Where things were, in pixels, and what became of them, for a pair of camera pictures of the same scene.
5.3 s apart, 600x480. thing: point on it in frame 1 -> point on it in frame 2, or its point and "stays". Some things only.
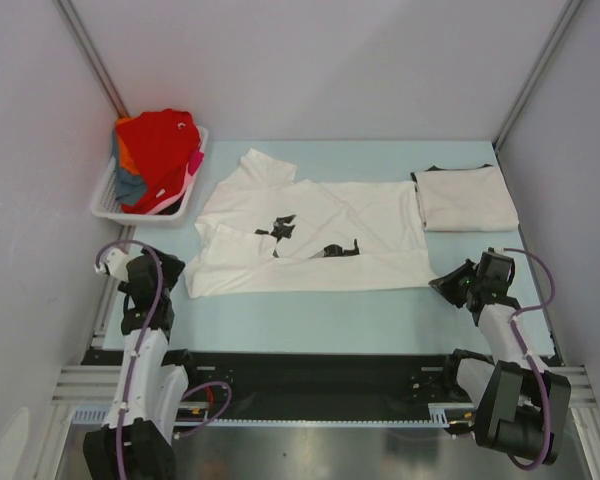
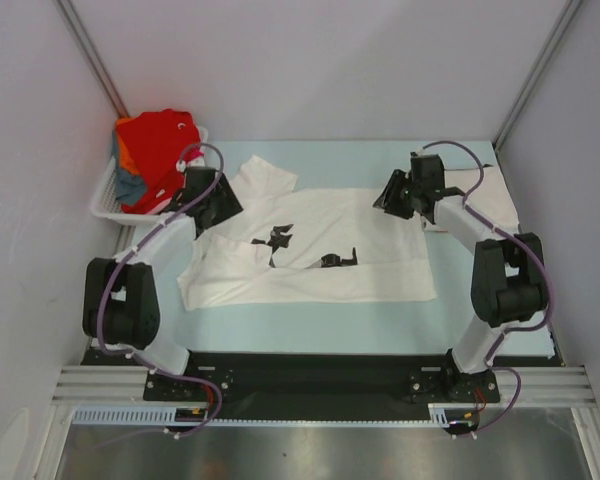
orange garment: (126, 158) stays
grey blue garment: (130, 186) stays
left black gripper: (171, 269) -> (230, 205)
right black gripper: (462, 282) -> (393, 195)
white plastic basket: (106, 204) stays
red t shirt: (160, 144) stays
